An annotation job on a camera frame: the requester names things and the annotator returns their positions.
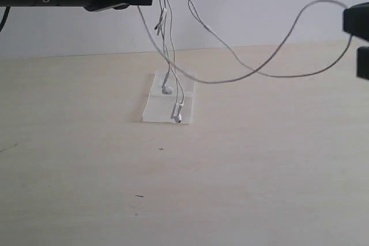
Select white wired earphones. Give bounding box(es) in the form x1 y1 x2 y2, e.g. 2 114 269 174
135 0 353 125

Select clear plastic storage box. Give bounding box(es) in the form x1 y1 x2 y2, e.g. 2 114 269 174
142 71 195 124

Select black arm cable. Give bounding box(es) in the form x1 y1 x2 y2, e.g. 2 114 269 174
0 6 11 32

